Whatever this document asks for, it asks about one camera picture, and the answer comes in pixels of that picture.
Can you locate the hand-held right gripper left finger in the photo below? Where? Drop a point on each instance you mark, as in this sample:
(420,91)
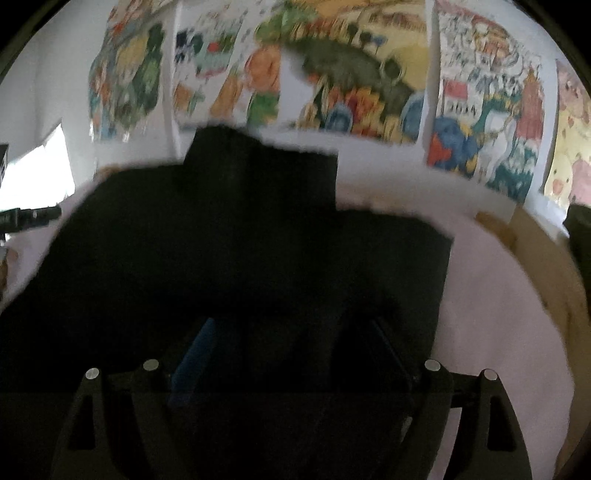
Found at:
(194,364)

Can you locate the black padded jacket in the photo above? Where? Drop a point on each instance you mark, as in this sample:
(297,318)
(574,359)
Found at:
(231,240)

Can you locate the pink blanket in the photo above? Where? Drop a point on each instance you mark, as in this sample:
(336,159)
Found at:
(498,323)

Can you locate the wooden bed frame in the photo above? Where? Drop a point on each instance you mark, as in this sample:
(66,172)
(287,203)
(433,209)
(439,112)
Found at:
(554,277)

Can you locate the colourful wall drawings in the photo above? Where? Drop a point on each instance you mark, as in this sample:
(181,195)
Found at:
(489,106)

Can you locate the yellow chicks drawing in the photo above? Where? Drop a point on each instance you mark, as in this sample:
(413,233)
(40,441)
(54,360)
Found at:
(572,147)

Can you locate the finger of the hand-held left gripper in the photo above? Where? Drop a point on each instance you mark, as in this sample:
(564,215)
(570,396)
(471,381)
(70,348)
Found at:
(32,217)

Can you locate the hill landscape drawing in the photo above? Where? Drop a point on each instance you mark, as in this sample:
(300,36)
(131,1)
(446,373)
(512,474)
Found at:
(351,69)

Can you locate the blond character drawing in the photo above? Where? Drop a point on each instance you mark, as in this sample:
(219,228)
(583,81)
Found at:
(138,69)

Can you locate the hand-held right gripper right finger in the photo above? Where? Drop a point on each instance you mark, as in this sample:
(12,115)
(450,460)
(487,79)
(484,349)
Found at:
(392,364)

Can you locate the mermaid drawing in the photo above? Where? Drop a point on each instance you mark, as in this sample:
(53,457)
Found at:
(99,101)

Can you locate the bright window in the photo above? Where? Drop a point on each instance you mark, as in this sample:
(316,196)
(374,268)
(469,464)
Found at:
(37,170)

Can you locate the turtles drawing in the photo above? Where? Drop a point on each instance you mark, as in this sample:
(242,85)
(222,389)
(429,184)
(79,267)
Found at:
(221,55)

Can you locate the dark green garment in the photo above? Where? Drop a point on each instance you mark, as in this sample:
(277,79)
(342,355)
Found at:
(579,235)

